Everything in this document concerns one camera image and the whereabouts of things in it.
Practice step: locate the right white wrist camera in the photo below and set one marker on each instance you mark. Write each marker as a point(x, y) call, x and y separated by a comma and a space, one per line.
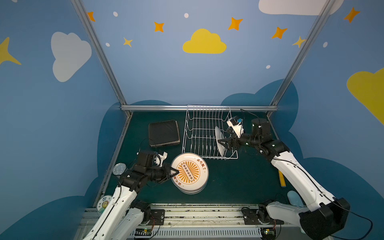
point(236, 124)

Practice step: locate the round clear lidded container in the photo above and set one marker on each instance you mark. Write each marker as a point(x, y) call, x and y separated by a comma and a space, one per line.
point(103, 203)

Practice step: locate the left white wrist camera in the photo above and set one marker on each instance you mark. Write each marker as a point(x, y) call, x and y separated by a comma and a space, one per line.
point(160, 157)

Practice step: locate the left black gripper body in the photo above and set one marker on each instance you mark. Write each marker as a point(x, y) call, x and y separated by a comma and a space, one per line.
point(163, 173)

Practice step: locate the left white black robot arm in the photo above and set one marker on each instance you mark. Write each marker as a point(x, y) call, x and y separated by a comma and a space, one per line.
point(124, 212)

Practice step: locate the small circuit board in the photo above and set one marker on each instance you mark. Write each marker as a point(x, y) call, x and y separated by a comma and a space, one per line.
point(268, 234)
point(143, 233)

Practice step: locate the white round plate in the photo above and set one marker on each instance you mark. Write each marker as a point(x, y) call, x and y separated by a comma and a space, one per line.
point(189, 189)
point(219, 136)
point(193, 169)

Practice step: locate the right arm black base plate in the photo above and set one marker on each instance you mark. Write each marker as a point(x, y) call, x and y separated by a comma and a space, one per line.
point(250, 217)

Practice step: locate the right small circuit board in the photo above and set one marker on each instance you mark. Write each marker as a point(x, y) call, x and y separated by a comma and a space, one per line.
point(268, 234)

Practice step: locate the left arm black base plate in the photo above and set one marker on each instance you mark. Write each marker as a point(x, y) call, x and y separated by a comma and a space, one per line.
point(157, 217)

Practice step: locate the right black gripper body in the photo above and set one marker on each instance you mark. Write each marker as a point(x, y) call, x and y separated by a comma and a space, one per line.
point(235, 142)

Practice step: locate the yellow toy spatula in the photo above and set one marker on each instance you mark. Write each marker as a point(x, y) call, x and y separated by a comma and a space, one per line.
point(282, 179)

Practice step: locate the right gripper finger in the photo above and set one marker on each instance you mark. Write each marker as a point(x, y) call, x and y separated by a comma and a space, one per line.
point(226, 140)
point(227, 146)

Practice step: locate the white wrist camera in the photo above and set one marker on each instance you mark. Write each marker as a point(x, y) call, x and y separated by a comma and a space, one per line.
point(236, 124)
point(160, 157)

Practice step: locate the white wire dish rack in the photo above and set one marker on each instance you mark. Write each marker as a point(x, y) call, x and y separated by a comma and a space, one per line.
point(203, 126)

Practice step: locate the left small circuit board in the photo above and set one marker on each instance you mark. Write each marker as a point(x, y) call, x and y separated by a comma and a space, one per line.
point(143, 233)

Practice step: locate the light blue toy spatula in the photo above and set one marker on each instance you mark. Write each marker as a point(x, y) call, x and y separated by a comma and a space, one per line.
point(295, 199)

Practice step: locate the aluminium rail base frame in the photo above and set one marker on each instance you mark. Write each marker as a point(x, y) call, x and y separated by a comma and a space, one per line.
point(200, 221)

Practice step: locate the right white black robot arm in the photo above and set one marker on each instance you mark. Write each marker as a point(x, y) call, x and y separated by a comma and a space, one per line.
point(322, 215)

